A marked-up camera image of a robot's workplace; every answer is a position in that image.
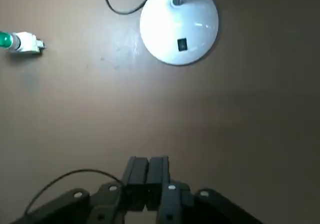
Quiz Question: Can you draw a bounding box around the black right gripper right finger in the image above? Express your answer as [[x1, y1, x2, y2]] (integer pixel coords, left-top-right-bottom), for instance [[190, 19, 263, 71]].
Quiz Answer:
[[146, 155, 263, 224]]

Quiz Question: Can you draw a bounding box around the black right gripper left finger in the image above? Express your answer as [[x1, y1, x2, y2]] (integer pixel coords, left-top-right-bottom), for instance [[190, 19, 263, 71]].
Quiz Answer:
[[9, 156, 150, 224]]

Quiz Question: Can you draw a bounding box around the white desk lamp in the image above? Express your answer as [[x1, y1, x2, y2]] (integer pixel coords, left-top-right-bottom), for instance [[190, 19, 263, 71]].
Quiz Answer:
[[139, 0, 220, 66]]

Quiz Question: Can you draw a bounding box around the green push button white base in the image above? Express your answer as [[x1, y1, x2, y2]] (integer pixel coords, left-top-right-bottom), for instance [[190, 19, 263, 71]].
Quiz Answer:
[[0, 30, 46, 55]]

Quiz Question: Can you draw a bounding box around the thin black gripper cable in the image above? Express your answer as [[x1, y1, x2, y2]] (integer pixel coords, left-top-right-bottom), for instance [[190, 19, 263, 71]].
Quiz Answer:
[[23, 169, 126, 216]]

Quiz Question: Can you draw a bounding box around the black lamp power cable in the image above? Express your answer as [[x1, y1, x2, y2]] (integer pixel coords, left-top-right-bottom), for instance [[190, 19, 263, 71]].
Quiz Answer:
[[103, 0, 161, 15]]

